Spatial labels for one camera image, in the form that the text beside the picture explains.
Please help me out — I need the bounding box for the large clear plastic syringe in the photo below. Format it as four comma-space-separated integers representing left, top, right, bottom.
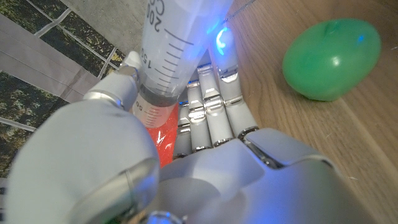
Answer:
132, 0, 234, 129

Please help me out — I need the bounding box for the green apple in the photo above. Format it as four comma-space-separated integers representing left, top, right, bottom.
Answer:
282, 17, 382, 102

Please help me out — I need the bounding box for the printed window backdrop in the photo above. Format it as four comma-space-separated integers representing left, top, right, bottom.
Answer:
0, 0, 127, 180

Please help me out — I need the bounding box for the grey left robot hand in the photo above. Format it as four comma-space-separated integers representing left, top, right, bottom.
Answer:
4, 26, 379, 224

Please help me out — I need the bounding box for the red bowl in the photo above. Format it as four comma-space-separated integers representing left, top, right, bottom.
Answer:
146, 104, 180, 169

